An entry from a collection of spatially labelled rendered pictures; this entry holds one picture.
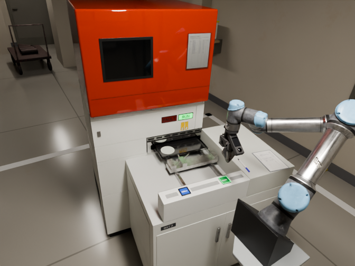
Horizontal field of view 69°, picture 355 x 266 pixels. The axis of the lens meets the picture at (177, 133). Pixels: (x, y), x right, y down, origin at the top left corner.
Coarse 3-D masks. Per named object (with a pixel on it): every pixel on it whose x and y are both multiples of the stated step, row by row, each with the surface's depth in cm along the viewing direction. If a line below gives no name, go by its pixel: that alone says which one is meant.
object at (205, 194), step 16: (240, 176) 156; (160, 192) 142; (176, 192) 143; (192, 192) 143; (208, 192) 144; (224, 192) 150; (240, 192) 156; (160, 208) 142; (176, 208) 140; (192, 208) 145
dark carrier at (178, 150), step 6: (186, 138) 201; (192, 138) 202; (156, 144) 193; (162, 144) 193; (168, 144) 193; (174, 144) 194; (180, 144) 194; (186, 144) 194; (192, 144) 195; (198, 144) 195; (174, 150) 187; (180, 150) 187; (186, 150) 187; (162, 156) 180
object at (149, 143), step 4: (196, 132) 201; (200, 132) 202; (176, 136) 195; (180, 136) 196; (184, 136) 198; (188, 136) 199; (192, 136) 201; (200, 136) 204; (152, 140) 189; (156, 140) 189; (160, 140) 190; (164, 140) 192; (168, 140) 193; (148, 144) 188; (152, 144) 189; (148, 148) 190; (152, 148) 193; (148, 152) 191; (152, 152) 193
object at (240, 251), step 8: (240, 248) 130; (296, 248) 131; (240, 256) 126; (248, 256) 126; (288, 256) 127; (296, 256) 127; (304, 256) 127; (240, 264) 124; (248, 264) 123; (256, 264) 123; (272, 264) 123; (280, 264) 123; (288, 264) 123; (296, 264) 124
